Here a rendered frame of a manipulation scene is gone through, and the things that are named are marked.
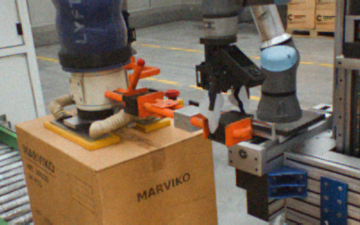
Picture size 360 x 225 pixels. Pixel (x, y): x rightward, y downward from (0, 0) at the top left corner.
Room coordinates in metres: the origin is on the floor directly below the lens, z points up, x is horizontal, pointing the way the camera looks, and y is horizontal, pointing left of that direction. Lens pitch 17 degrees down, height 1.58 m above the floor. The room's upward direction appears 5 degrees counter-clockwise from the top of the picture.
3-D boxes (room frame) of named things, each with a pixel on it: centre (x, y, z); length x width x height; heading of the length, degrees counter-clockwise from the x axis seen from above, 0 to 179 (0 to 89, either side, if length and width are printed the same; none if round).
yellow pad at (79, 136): (1.46, 0.32, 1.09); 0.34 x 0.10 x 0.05; 37
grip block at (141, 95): (1.32, 0.10, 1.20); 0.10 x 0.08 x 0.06; 127
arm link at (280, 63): (1.58, -0.34, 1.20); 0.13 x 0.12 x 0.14; 162
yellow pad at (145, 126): (1.57, 0.17, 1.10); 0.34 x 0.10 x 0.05; 37
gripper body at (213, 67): (1.06, -0.10, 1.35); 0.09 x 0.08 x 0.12; 37
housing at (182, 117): (1.14, -0.03, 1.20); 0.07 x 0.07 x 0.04; 37
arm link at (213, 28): (1.05, -0.10, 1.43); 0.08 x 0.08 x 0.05
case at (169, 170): (1.51, 0.24, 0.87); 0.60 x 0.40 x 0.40; 37
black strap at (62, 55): (1.52, 0.25, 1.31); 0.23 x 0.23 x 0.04
